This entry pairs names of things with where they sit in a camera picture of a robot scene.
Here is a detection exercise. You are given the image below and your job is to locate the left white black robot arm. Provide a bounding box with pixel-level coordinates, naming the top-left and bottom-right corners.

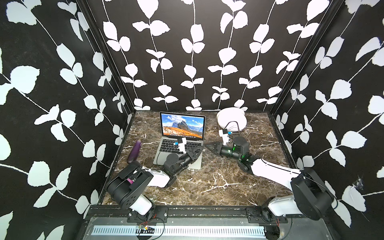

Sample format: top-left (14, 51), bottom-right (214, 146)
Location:
top-left (107, 146), bottom-right (204, 218)

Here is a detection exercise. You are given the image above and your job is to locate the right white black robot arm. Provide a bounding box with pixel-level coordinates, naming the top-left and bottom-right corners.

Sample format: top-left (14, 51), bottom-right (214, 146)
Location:
top-left (205, 137), bottom-right (336, 222)

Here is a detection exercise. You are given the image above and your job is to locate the silver open laptop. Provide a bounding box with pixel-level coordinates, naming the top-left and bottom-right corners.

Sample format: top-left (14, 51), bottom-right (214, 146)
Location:
top-left (153, 112), bottom-right (206, 166)

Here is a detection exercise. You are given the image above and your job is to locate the white plates stack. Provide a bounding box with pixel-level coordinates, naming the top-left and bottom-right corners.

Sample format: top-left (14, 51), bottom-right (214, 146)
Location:
top-left (216, 107), bottom-right (247, 130)

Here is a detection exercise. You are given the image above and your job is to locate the purple eggplant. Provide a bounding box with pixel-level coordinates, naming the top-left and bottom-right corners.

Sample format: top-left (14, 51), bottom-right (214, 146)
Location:
top-left (126, 140), bottom-right (142, 164)

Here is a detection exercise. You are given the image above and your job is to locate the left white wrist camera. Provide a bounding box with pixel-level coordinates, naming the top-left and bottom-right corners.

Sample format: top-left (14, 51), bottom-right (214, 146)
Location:
top-left (174, 138), bottom-right (187, 154)

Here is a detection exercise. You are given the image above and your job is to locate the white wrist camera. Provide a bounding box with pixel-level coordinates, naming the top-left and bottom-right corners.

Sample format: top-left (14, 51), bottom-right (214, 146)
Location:
top-left (174, 138), bottom-right (187, 154)
top-left (219, 129), bottom-right (232, 145)

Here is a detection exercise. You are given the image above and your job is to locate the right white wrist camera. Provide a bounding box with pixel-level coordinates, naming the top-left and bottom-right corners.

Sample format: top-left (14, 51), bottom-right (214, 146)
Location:
top-left (219, 129), bottom-right (232, 145)

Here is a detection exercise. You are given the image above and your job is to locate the black wire plate rack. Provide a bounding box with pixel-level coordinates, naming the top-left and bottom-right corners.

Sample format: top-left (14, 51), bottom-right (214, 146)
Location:
top-left (222, 121), bottom-right (241, 134)

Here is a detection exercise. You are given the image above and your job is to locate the black front mounting rail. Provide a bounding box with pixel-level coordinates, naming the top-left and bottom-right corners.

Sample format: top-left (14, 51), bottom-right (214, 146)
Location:
top-left (86, 205), bottom-right (328, 224)

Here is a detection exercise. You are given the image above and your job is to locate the white perforated cable duct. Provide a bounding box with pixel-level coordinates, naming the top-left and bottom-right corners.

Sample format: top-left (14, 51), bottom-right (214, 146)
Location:
top-left (91, 226), bottom-right (266, 238)

